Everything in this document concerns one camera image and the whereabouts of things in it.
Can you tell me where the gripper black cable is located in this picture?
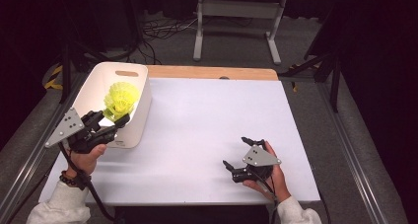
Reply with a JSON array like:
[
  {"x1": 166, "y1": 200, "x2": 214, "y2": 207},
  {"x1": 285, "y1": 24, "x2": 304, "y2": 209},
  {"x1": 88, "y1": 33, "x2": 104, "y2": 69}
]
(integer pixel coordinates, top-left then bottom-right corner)
[
  {"x1": 58, "y1": 141, "x2": 117, "y2": 223},
  {"x1": 255, "y1": 179, "x2": 280, "y2": 224}
]

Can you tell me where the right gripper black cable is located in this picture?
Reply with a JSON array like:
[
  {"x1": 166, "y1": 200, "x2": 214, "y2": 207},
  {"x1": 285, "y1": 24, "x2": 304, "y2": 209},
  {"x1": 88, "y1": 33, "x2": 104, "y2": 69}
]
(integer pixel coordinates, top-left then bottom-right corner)
[{"x1": 255, "y1": 179, "x2": 280, "y2": 224}]

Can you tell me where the person's right hand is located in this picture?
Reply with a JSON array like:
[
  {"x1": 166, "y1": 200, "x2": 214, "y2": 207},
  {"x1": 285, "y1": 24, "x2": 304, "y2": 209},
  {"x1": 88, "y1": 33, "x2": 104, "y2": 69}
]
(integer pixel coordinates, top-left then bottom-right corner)
[{"x1": 243, "y1": 140, "x2": 292, "y2": 203}]

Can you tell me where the tangle of black floor cables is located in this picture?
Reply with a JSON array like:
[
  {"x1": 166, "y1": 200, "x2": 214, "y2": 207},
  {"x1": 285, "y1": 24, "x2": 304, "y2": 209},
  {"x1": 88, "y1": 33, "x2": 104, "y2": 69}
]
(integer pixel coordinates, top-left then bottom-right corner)
[{"x1": 124, "y1": 16, "x2": 254, "y2": 65}]

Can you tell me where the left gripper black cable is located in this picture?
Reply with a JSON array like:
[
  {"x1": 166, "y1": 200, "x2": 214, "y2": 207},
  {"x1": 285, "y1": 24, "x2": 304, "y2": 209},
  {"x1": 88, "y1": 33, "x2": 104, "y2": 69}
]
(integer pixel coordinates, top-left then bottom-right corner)
[{"x1": 58, "y1": 141, "x2": 117, "y2": 223}]

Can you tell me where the dark bead bracelet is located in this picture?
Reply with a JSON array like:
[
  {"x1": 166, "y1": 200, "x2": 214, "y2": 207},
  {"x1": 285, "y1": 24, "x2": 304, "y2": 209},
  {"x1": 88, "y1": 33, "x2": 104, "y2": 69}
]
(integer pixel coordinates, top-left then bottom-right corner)
[{"x1": 59, "y1": 170, "x2": 93, "y2": 189}]

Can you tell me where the grey metal stand frame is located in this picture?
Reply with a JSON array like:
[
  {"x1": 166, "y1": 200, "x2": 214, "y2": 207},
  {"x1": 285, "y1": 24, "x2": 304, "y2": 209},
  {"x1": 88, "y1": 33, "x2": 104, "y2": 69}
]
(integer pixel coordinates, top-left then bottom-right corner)
[{"x1": 192, "y1": 0, "x2": 288, "y2": 66}]

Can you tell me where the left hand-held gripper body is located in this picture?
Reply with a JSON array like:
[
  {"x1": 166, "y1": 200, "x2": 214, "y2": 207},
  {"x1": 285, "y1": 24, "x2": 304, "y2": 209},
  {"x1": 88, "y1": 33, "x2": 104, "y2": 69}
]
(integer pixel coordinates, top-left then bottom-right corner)
[{"x1": 44, "y1": 108, "x2": 117, "y2": 154}]

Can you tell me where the white table mat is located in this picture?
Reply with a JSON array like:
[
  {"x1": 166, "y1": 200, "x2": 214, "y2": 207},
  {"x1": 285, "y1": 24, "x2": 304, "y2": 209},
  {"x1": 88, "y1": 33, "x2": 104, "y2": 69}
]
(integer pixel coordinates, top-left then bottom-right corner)
[{"x1": 37, "y1": 77, "x2": 321, "y2": 207}]

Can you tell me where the white plastic storage bin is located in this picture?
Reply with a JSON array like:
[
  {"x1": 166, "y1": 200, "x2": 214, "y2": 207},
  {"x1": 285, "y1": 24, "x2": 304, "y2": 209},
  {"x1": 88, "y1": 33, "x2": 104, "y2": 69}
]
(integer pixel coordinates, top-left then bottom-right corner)
[{"x1": 67, "y1": 61, "x2": 153, "y2": 149}]

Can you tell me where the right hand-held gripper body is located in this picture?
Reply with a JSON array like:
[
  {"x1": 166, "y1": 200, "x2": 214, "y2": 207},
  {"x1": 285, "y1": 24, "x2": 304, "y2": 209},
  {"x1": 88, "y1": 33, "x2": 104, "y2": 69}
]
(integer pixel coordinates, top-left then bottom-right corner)
[{"x1": 231, "y1": 144, "x2": 283, "y2": 184}]

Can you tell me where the yellow black hazard tape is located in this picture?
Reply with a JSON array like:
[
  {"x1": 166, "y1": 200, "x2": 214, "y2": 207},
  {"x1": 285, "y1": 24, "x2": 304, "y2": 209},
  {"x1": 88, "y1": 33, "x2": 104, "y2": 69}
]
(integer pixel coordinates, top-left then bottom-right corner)
[
  {"x1": 288, "y1": 64, "x2": 321, "y2": 94},
  {"x1": 43, "y1": 64, "x2": 64, "y2": 91}
]

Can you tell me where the black tripod stand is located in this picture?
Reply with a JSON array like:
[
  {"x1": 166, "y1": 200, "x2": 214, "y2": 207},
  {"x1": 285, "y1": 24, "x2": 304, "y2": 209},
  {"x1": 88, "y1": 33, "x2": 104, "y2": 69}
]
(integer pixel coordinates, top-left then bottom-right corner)
[
  {"x1": 58, "y1": 42, "x2": 106, "y2": 104},
  {"x1": 279, "y1": 50, "x2": 341, "y2": 113}
]

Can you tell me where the aluminium floor rail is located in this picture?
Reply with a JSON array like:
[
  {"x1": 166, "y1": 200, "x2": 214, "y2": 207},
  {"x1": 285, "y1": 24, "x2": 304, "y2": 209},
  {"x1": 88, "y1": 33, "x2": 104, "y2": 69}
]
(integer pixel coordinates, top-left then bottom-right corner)
[
  {"x1": 0, "y1": 75, "x2": 90, "y2": 215},
  {"x1": 316, "y1": 82, "x2": 387, "y2": 224}
]

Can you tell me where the person's left hand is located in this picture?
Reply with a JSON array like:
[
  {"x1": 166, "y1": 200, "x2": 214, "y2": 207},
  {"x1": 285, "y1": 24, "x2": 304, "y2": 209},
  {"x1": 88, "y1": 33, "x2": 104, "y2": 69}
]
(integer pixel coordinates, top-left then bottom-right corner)
[{"x1": 65, "y1": 143, "x2": 107, "y2": 179}]

